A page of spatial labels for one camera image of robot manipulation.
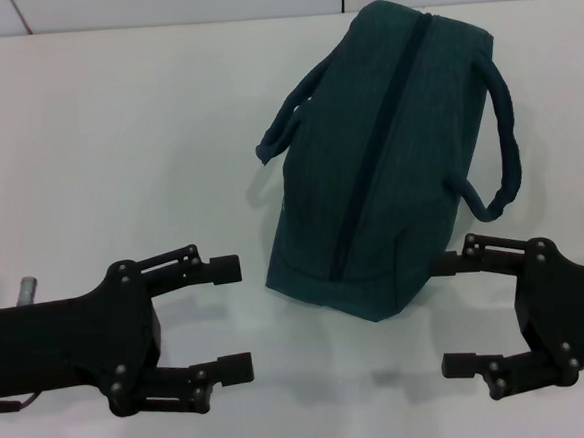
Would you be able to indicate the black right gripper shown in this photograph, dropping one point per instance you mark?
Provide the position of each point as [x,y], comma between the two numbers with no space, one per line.
[569,310]

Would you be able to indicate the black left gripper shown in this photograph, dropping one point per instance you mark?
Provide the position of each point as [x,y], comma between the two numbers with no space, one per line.
[69,335]

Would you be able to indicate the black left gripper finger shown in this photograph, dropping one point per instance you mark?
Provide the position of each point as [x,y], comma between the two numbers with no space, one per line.
[220,270]
[227,370]

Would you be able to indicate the dark teal fabric lunch bag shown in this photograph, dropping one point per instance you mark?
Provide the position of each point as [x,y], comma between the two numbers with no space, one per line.
[369,173]

